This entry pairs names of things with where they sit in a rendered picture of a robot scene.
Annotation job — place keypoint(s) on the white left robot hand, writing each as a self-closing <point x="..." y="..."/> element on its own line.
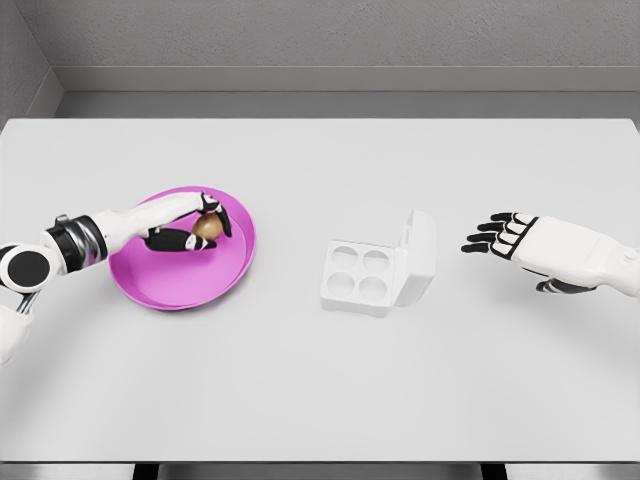
<point x="160" y="212"/>

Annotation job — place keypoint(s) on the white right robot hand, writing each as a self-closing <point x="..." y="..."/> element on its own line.
<point x="545" y="245"/>

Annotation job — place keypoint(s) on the brown egg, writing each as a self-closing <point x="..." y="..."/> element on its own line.
<point x="208" y="227"/>

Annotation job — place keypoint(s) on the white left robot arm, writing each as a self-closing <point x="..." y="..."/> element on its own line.
<point x="75" y="242"/>

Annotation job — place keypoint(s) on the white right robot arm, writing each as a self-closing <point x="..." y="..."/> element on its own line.
<point x="629" y="270"/>

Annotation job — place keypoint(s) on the white egg box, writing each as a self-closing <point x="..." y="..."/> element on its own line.
<point x="372" y="275"/>

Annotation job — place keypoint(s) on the magenta plate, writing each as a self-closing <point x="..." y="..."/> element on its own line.
<point x="175" y="280"/>

